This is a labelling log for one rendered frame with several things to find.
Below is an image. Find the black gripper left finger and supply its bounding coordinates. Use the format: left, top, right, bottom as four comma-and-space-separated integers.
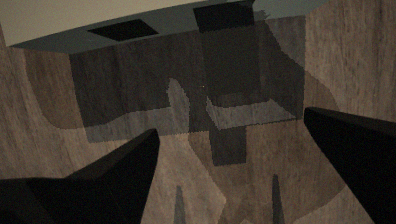
0, 128, 160, 224

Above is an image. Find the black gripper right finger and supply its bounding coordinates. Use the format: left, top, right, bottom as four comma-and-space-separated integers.
304, 106, 396, 224

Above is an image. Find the black two-prong plug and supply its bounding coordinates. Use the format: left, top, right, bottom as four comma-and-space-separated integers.
196, 1, 261, 97

